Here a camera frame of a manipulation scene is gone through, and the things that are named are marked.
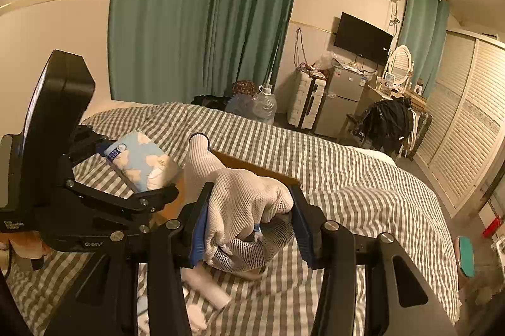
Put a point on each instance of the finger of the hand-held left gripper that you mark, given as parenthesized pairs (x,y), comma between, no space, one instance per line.
(88,140)
(146,201)

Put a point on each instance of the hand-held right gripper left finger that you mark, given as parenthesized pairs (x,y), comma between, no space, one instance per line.
(199,231)

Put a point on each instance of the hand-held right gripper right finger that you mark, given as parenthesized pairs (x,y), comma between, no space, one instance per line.
(304,235)

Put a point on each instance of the blue cloud-print tissue pack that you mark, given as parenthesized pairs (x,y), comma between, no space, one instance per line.
(138,158)

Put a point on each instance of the white mesh garment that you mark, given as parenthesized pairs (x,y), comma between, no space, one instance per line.
(240,198)

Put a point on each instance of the brown cardboard box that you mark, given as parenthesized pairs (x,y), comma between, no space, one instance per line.
(252,164)

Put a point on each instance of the white rolled cloth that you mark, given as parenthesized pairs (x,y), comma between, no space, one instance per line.
(209,288)

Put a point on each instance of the bed with striped cover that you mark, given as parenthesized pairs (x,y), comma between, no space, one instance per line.
(355,182)

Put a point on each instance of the black bag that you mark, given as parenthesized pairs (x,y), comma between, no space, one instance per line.
(209,102)

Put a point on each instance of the blue plastic bag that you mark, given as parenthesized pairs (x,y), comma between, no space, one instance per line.
(240,105)

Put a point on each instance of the clear water jug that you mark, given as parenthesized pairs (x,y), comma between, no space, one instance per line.
(265,107)

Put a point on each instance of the white suitcase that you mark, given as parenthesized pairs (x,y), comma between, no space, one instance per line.
(303,99)

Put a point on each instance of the silver small fridge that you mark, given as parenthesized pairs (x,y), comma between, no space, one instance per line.
(341,99)

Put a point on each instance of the chair with black clothes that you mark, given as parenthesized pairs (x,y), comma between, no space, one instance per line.
(388,121)

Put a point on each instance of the brown patterned bag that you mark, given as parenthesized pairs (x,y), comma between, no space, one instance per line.
(244,87)

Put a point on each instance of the large green curtain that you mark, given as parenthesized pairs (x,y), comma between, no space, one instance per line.
(189,12)

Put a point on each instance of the teal slipper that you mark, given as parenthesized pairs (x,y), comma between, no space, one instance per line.
(466,255)

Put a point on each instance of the clear plastic bag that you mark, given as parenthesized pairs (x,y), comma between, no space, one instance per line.
(325,61)

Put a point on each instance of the wooden dressing table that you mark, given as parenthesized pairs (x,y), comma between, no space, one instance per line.
(414,97)

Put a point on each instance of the red container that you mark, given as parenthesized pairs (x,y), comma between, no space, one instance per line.
(493,227)

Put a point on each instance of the white oval vanity mirror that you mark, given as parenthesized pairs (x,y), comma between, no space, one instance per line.
(400,65)

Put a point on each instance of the white louvered wardrobe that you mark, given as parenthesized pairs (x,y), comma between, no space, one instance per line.
(461,115)

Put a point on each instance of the narrow green curtain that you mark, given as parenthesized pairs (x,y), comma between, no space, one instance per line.
(422,36)

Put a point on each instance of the black wall television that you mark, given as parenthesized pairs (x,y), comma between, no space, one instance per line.
(363,38)

